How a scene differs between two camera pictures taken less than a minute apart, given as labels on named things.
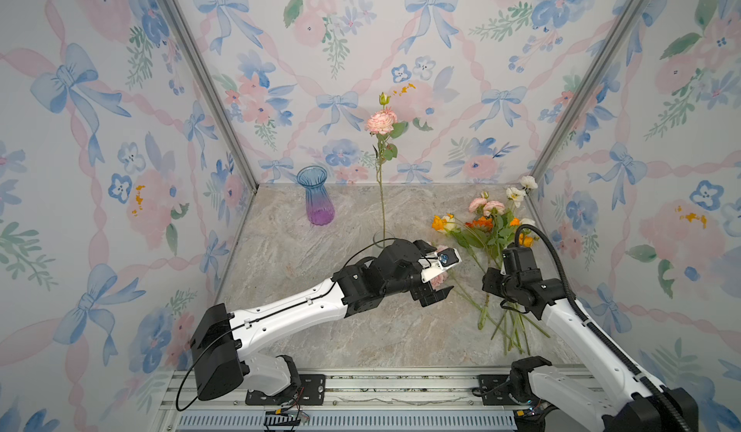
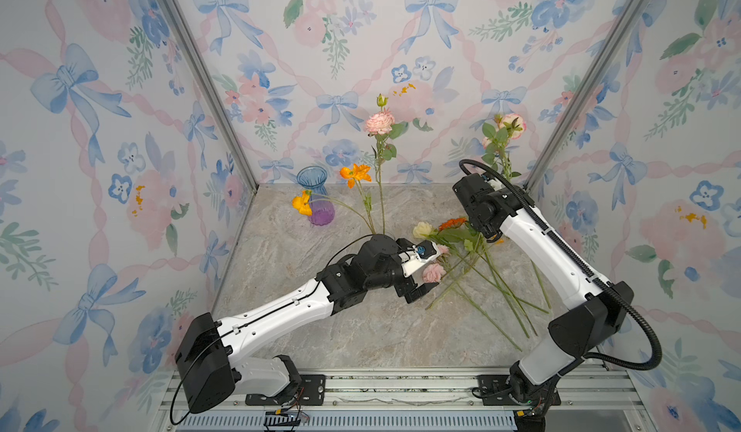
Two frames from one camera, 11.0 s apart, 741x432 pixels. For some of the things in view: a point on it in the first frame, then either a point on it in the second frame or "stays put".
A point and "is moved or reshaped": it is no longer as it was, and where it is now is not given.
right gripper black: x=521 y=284 to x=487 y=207
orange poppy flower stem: x=526 y=240 to x=352 y=175
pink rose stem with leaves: x=493 y=209 is moved or reshaped
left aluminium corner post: x=171 y=1 stays put
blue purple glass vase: x=320 y=208 stays put
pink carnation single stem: x=383 y=123 stays put
